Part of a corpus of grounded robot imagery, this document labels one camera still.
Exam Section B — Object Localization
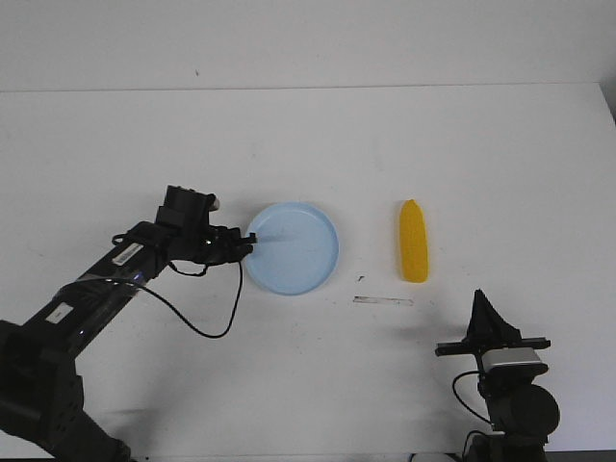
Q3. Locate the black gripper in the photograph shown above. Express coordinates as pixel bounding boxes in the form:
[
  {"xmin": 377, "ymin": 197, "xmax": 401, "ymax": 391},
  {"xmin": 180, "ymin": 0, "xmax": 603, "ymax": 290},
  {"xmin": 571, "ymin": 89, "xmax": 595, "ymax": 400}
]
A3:
[
  {"xmin": 155, "ymin": 186, "xmax": 257, "ymax": 264},
  {"xmin": 434, "ymin": 289, "xmax": 551, "ymax": 357}
]

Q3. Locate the light blue round plate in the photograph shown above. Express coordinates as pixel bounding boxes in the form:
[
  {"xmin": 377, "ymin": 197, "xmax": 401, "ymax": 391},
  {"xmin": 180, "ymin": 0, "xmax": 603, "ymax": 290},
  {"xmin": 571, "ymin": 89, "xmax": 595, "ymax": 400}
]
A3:
[{"xmin": 245, "ymin": 202, "xmax": 340, "ymax": 295}]

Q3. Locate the yellow corn cob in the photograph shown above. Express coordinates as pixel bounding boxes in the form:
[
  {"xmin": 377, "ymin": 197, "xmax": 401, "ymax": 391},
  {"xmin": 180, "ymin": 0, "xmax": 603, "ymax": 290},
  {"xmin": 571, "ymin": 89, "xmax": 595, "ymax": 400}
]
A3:
[{"xmin": 398, "ymin": 199, "xmax": 429, "ymax": 283}]

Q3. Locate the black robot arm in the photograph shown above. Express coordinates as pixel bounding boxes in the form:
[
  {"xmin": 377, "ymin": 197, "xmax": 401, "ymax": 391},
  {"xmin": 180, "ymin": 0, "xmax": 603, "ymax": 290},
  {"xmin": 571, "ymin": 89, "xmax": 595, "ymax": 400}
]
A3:
[
  {"xmin": 435, "ymin": 289, "xmax": 560, "ymax": 461},
  {"xmin": 1, "ymin": 186, "xmax": 257, "ymax": 461}
]

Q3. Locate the clear tape strip on table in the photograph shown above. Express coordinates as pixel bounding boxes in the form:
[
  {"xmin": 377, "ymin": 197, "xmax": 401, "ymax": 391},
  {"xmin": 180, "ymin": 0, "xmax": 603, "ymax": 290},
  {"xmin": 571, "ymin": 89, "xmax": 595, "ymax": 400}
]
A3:
[{"xmin": 352, "ymin": 295, "xmax": 414, "ymax": 307}]

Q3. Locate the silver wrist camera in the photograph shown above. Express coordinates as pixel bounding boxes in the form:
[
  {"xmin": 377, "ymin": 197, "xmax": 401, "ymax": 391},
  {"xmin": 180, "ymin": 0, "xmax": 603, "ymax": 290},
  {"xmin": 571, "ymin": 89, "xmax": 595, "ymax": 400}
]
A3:
[{"xmin": 480, "ymin": 347, "xmax": 547, "ymax": 372}]

